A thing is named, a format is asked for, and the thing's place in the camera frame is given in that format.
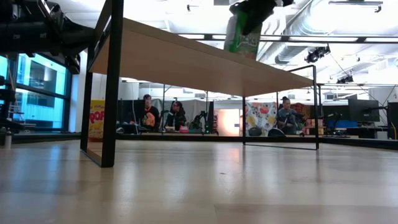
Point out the black partition panel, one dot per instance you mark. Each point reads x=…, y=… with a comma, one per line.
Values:
x=129, y=113

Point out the small pink box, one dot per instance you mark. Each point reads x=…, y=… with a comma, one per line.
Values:
x=184, y=129

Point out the blue bin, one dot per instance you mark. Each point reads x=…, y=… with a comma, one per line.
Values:
x=342, y=124

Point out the black round bag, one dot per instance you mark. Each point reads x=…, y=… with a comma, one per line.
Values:
x=255, y=132
x=276, y=132

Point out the glowing white board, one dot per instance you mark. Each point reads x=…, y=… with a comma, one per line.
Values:
x=228, y=122

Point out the blue glass window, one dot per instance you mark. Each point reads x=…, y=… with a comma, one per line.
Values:
x=40, y=93

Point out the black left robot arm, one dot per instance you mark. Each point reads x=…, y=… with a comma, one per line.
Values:
x=15, y=28

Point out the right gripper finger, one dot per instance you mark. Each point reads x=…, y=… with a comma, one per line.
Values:
x=254, y=24

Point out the black ceiling light rail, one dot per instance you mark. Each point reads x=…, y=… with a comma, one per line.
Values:
x=311, y=38

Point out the tall yellow Pops box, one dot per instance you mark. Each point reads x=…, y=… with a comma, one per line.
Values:
x=98, y=119

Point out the wooden shelf black metal frame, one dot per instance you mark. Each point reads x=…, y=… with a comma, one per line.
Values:
x=186, y=62

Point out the black computer monitor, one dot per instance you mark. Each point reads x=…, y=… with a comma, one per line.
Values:
x=363, y=110

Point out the red cardboard boxes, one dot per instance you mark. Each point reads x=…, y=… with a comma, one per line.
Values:
x=314, y=126

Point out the small background robot arm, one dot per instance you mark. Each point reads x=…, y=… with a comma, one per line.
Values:
x=200, y=122

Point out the black cabinet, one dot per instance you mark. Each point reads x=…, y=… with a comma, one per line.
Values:
x=392, y=119

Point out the black ceiling spotlight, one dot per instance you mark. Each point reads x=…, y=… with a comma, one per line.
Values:
x=345, y=79
x=316, y=54

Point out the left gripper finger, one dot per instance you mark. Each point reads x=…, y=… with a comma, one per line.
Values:
x=81, y=40

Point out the silver ventilation duct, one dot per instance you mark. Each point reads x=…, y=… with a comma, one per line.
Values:
x=295, y=51

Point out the black equipment stand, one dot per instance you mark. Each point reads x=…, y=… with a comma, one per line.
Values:
x=6, y=93

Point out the person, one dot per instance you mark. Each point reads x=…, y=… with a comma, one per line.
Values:
x=150, y=118
x=176, y=117
x=287, y=119

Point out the green mini cereal box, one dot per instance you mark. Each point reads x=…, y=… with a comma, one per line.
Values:
x=245, y=46

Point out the hanging ceiling light fixture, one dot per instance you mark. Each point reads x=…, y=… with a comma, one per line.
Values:
x=356, y=3

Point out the black aluminium table frame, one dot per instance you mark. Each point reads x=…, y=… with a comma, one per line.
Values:
x=186, y=137

